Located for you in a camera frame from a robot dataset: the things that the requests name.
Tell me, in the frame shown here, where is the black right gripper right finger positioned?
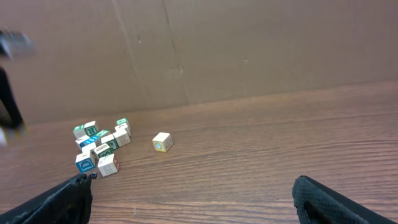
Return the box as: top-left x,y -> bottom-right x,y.
292,175 -> 396,224

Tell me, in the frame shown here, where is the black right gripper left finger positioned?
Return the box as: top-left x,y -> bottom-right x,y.
1,173 -> 97,224

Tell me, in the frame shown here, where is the red picture wooden block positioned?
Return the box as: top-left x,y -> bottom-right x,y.
114,123 -> 131,136

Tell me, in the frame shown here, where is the green B wooden block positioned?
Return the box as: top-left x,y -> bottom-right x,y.
93,143 -> 113,159

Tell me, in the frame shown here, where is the green 4 wooden block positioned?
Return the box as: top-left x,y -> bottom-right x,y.
116,118 -> 130,127

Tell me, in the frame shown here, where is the wooden E letter block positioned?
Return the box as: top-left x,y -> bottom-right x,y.
113,129 -> 131,147

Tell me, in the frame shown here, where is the red-edged wooden letter block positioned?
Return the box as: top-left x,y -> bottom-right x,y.
98,154 -> 119,177

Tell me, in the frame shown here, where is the hammer picture wooden block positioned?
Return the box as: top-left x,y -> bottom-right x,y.
101,134 -> 119,152

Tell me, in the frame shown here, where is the green L wooden block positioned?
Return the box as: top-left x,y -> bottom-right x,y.
95,129 -> 111,139

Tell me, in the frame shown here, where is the blue D wooden block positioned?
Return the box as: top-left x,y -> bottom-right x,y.
75,151 -> 96,173

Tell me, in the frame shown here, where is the green picture wooden block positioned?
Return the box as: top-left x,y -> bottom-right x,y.
73,124 -> 86,139

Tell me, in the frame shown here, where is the yellow-edged wooden block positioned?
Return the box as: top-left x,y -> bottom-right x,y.
152,132 -> 173,152

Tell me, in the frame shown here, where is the blue H wooden block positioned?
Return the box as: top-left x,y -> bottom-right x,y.
75,135 -> 99,149

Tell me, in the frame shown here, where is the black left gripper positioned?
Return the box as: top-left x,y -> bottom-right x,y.
1,67 -> 24,129

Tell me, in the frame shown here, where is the green R wooden block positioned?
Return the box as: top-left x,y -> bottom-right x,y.
83,121 -> 99,136

